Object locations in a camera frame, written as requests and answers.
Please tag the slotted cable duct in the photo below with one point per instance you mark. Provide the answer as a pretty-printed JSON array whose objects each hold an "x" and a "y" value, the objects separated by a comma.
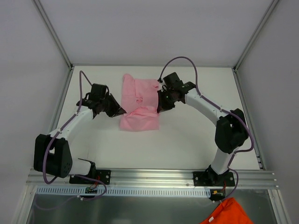
[{"x": 123, "y": 191}]

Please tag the orange t shirt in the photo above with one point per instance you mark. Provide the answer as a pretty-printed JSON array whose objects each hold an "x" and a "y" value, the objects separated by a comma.
[{"x": 228, "y": 212}]

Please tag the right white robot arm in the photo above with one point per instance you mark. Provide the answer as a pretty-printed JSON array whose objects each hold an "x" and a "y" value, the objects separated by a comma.
[{"x": 230, "y": 127}]

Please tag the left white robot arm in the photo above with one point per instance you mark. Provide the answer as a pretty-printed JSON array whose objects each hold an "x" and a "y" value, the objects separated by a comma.
[{"x": 53, "y": 154}]

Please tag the aluminium mounting rail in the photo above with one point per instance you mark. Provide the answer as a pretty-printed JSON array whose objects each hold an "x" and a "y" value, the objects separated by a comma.
[{"x": 183, "y": 178}]

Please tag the right aluminium frame post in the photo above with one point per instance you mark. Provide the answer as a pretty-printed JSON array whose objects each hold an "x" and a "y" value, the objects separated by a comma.
[{"x": 262, "y": 23}]

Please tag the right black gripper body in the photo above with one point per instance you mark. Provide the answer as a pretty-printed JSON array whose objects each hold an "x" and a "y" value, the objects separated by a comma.
[{"x": 162, "y": 100}]

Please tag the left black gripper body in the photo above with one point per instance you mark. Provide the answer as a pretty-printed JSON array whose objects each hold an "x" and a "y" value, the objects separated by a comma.
[{"x": 111, "y": 106}]

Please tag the pink t shirt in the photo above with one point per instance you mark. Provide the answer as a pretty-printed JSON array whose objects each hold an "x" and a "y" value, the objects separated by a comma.
[{"x": 139, "y": 98}]

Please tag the left aluminium frame post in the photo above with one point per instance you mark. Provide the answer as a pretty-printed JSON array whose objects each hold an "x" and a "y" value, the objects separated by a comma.
[{"x": 43, "y": 14}]

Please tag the aluminium frame post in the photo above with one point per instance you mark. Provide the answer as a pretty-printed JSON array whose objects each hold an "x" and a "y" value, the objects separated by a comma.
[
  {"x": 43, "y": 14},
  {"x": 262, "y": 23}
]

